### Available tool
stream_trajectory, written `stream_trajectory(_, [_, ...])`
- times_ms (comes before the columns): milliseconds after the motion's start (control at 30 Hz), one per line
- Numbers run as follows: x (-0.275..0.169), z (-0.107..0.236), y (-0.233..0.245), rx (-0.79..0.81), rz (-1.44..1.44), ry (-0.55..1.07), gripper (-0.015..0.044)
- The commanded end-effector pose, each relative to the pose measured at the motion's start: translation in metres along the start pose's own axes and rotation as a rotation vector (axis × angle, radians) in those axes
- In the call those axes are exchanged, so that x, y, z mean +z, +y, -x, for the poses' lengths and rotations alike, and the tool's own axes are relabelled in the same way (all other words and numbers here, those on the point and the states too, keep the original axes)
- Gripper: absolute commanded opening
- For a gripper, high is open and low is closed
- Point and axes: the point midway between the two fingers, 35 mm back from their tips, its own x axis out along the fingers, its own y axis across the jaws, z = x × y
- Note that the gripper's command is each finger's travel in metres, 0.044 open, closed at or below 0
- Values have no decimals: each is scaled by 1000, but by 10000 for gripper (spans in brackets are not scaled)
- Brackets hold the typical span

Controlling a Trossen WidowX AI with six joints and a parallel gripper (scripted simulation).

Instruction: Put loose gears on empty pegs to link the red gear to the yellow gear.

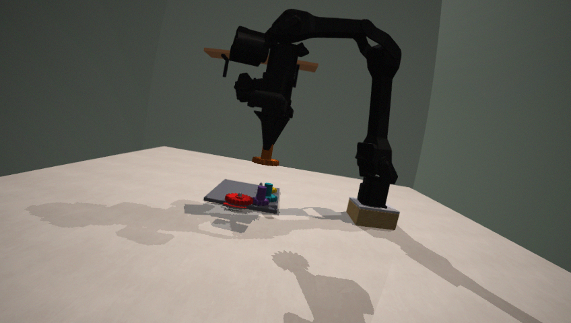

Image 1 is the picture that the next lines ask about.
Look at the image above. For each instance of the teal gear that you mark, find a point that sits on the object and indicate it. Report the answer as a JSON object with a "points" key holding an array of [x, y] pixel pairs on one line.
{"points": [[268, 195]]}

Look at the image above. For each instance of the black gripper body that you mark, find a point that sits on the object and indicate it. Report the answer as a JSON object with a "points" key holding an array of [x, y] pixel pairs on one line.
{"points": [[277, 99]]}

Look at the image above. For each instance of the orange gear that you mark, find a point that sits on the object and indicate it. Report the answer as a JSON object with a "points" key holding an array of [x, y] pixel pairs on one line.
{"points": [[265, 158]]}

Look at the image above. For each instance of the red gear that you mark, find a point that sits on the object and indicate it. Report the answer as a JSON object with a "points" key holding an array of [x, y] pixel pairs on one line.
{"points": [[239, 200]]}

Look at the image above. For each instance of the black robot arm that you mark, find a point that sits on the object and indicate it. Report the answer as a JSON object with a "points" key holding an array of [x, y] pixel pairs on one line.
{"points": [[374, 155]]}

